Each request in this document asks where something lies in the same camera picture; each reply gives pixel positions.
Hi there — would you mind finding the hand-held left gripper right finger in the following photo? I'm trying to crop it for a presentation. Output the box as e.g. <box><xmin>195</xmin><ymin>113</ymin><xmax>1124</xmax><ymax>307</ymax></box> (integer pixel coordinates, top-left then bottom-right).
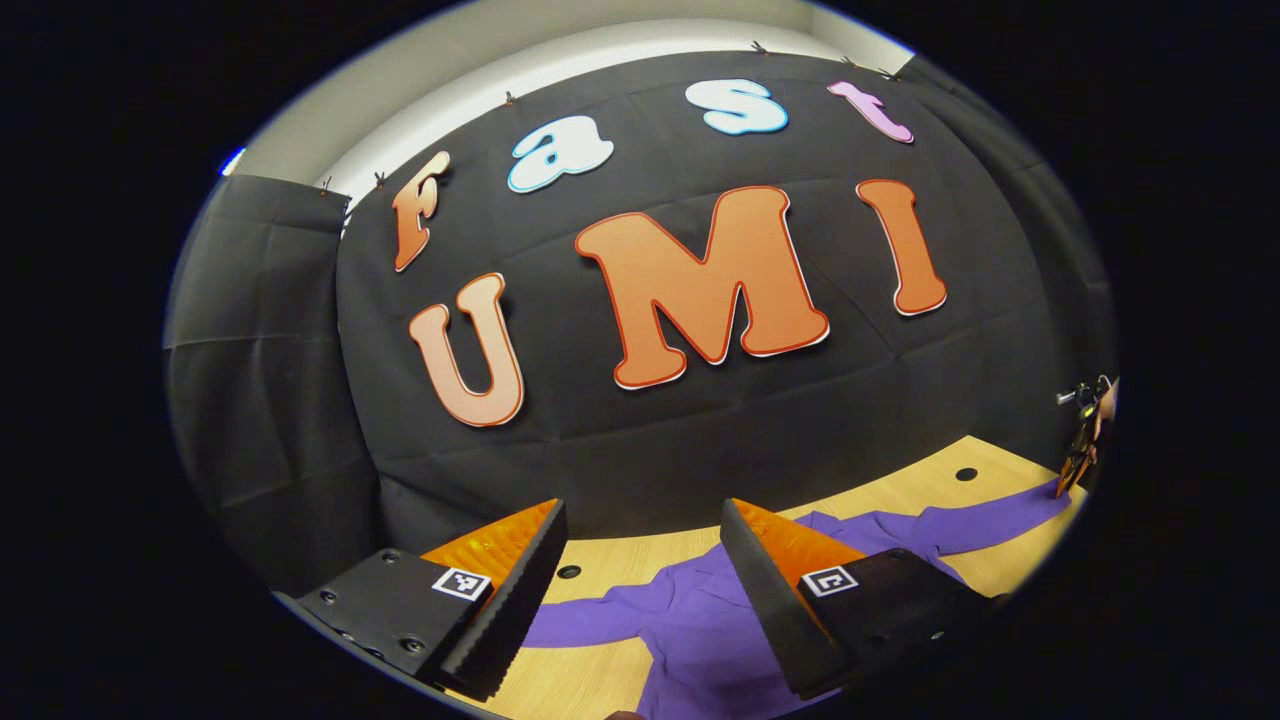
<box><xmin>720</xmin><ymin>497</ymin><xmax>1011</xmax><ymax>701</ymax></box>

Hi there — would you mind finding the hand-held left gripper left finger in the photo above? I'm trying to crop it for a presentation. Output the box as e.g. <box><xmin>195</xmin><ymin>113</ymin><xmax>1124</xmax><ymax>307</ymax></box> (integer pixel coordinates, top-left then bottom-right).
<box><xmin>275</xmin><ymin>498</ymin><xmax>569</xmax><ymax>703</ymax></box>

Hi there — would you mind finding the purple shirt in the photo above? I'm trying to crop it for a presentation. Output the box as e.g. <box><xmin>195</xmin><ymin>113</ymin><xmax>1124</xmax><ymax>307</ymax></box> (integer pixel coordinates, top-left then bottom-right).
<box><xmin>520</xmin><ymin>478</ymin><xmax>1086</xmax><ymax>720</ymax></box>

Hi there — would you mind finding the black backdrop cloth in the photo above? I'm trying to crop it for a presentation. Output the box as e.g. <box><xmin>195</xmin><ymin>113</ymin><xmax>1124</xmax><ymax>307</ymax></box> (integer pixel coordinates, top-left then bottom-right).
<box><xmin>163</xmin><ymin>50</ymin><xmax>1119</xmax><ymax>601</ymax></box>

